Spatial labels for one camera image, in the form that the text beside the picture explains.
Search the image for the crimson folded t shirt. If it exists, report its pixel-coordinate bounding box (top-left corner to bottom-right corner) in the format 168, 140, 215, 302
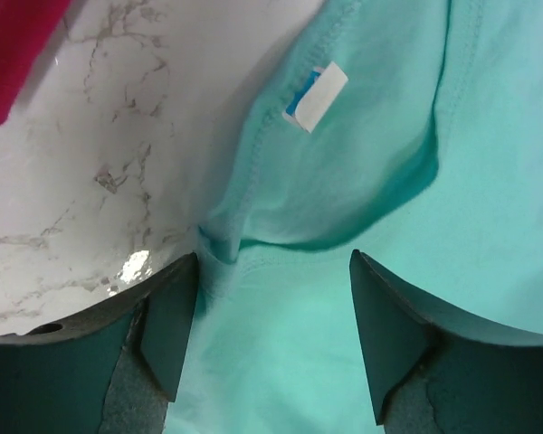
0, 0, 71, 125

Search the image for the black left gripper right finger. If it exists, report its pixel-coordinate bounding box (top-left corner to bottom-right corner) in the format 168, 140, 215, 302
349, 251, 543, 433

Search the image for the white garment label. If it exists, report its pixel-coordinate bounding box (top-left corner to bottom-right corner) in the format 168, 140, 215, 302
282, 61, 348, 133

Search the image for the teal t shirt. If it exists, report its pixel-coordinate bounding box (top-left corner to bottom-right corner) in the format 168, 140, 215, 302
165, 1, 543, 433

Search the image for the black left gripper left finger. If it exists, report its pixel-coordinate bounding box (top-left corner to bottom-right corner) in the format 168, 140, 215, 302
0, 254, 199, 433

